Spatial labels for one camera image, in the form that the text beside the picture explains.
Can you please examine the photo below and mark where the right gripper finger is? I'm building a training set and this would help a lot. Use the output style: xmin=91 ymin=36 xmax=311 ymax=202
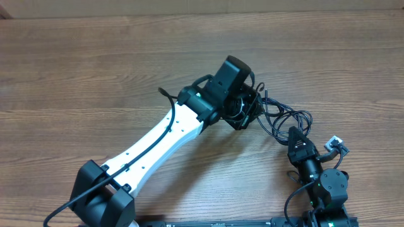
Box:
xmin=288 ymin=126 xmax=302 ymax=151
xmin=296 ymin=132 xmax=315 ymax=150

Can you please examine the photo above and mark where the black thin usb cable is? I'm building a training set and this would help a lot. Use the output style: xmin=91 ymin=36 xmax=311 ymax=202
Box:
xmin=254 ymin=81 xmax=285 ymax=120

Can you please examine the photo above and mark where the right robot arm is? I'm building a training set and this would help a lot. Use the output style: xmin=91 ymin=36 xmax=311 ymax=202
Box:
xmin=283 ymin=127 xmax=359 ymax=227

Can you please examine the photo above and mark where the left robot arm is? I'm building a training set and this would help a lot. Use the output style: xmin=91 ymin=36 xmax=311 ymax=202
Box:
xmin=68 ymin=55 xmax=264 ymax=227

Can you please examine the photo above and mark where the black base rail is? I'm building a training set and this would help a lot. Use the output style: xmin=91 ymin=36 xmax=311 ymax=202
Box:
xmin=137 ymin=217 xmax=359 ymax=227

